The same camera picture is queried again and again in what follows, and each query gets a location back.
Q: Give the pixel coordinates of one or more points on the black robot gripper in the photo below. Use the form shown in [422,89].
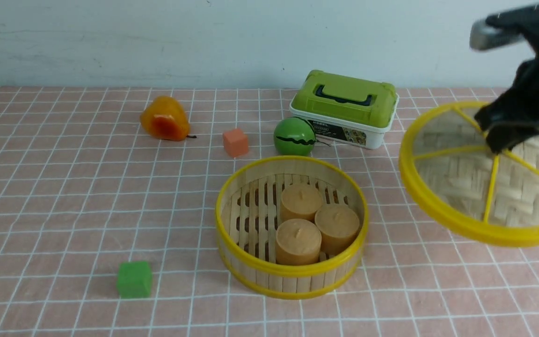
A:
[513,117]

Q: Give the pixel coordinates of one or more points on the yellow woven bamboo steamer lid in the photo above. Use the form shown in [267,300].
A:
[450,172]

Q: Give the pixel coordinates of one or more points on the yellow bamboo steamer basket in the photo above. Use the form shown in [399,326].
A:
[247,217]

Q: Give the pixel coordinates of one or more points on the green lidded white storage box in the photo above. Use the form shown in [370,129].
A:
[346,109]

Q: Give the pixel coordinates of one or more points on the right tan toy bun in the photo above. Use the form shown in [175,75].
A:
[339,226]

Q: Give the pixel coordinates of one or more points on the tan toy bun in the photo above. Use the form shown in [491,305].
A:
[339,226]
[300,201]
[298,243]

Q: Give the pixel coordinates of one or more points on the green toy watermelon ball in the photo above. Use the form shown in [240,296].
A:
[295,136]

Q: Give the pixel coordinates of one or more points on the back tan toy bun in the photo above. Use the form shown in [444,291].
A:
[300,201]

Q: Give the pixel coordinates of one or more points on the front tan toy bun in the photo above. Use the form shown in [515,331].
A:
[298,243]

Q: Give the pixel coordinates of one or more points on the orange foam cube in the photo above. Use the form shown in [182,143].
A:
[235,142]

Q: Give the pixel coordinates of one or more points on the orange yellow toy pear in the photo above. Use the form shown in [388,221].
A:
[166,119]

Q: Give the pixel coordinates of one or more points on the green foam cube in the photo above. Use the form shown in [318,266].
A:
[134,280]

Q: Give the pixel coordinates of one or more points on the pink checkered tablecloth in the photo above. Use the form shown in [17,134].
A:
[83,188]

